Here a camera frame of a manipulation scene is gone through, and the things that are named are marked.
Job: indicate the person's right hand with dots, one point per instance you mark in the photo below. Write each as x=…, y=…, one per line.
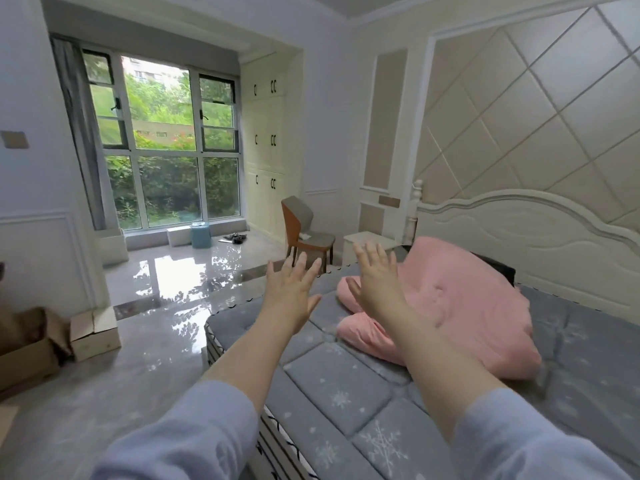
x=381, y=289

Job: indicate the person's left hand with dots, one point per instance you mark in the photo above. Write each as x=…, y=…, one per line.
x=287, y=299

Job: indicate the person's right middle finger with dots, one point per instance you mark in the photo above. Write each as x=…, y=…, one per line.
x=373, y=254

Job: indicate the person's left middle finger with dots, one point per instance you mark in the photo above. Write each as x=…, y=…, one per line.
x=301, y=264

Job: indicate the person's left thumb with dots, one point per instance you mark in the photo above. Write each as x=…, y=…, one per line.
x=314, y=304

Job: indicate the person's left little finger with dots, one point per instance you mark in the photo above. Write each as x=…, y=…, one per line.
x=271, y=274

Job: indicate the person's right thumb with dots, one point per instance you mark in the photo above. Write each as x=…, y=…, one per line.
x=355, y=293

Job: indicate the person's right little finger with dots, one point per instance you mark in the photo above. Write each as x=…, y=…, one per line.
x=394, y=265

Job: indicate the person's right forearm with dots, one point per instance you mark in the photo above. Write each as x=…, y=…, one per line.
x=450, y=384

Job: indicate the person's left forearm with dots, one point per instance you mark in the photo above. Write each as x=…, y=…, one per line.
x=230, y=374

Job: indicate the white bedside table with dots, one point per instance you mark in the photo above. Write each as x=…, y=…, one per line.
x=356, y=243

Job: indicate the brown and grey chair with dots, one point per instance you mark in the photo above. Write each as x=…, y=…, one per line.
x=300, y=219

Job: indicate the pair of black shoes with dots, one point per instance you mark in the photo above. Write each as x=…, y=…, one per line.
x=234, y=238

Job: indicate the blue round stool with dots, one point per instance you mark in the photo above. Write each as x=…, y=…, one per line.
x=201, y=235

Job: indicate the pink quilt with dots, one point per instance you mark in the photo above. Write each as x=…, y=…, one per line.
x=465, y=304

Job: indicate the grey quilted snowflake mattress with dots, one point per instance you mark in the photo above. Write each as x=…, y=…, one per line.
x=340, y=384

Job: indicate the small white box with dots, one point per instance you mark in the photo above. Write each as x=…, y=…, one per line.
x=179, y=236

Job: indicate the white built-in cabinet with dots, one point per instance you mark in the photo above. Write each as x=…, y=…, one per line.
x=270, y=144

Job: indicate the white carved bed headboard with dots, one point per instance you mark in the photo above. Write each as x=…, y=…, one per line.
x=525, y=229

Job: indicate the large black-framed window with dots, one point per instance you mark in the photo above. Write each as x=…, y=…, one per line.
x=165, y=144

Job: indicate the small cardboard box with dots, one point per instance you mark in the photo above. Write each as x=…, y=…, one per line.
x=95, y=334

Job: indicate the grey curtain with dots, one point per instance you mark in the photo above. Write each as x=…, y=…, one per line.
x=82, y=134

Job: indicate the large open cardboard box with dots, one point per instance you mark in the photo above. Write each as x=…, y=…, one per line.
x=30, y=349

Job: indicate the gold wall socket plate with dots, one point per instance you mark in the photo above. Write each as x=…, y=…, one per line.
x=389, y=200

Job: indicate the beige padded wall panel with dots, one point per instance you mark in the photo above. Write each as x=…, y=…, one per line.
x=540, y=119

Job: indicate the gold wall switch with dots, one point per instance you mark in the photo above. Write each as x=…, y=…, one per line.
x=14, y=139

